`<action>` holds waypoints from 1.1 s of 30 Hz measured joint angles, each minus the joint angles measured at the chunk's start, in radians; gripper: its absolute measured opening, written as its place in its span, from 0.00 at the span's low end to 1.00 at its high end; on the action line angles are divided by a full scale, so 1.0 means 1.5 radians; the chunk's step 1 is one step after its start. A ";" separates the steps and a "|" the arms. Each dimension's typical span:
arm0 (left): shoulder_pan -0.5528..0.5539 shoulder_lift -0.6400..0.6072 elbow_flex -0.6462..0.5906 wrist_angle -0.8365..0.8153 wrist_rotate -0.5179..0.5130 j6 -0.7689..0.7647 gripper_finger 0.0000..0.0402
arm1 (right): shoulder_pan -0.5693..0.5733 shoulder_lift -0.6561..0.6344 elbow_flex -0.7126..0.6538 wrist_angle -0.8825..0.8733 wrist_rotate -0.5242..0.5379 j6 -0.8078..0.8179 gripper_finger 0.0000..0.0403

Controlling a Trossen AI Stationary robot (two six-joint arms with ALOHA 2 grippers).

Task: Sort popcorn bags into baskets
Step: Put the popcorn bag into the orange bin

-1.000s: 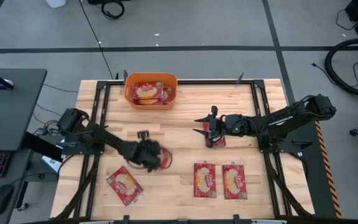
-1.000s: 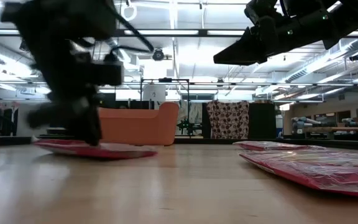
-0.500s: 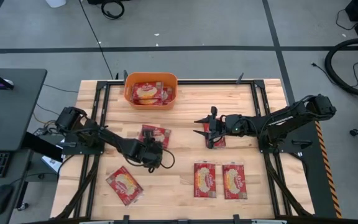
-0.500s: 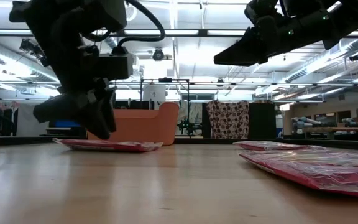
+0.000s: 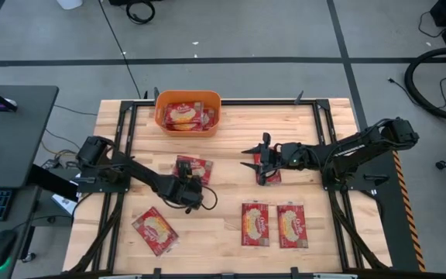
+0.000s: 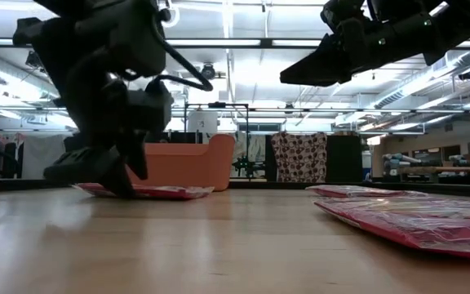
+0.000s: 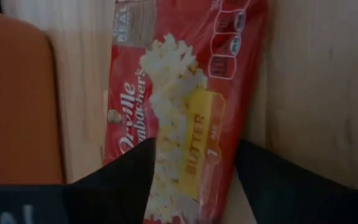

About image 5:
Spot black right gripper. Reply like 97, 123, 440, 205
240, 132, 300, 186

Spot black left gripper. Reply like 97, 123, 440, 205
160, 160, 204, 212

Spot red popcorn bag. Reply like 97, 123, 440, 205
201, 107, 217, 131
131, 205, 180, 257
173, 154, 214, 186
241, 200, 270, 248
166, 122, 204, 133
163, 101, 204, 126
276, 202, 310, 250
252, 152, 283, 186

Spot orange plastic basket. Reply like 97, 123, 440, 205
153, 89, 222, 138

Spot white paper box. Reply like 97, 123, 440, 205
50, 193, 77, 216

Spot black platform hazard striped edge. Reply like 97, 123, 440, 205
362, 135, 427, 272

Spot black desk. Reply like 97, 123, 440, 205
0, 84, 60, 279

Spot black computer mouse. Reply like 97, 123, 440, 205
0, 229, 18, 270

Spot white bucket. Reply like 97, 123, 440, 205
56, 0, 84, 11

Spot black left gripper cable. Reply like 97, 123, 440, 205
186, 184, 219, 213

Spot long black floor cable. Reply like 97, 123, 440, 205
98, 0, 143, 100

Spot thin black cable with plug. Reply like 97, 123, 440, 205
387, 71, 446, 113

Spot coiled black cable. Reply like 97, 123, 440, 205
125, 0, 156, 25

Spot thick black hose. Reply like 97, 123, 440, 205
403, 46, 446, 121

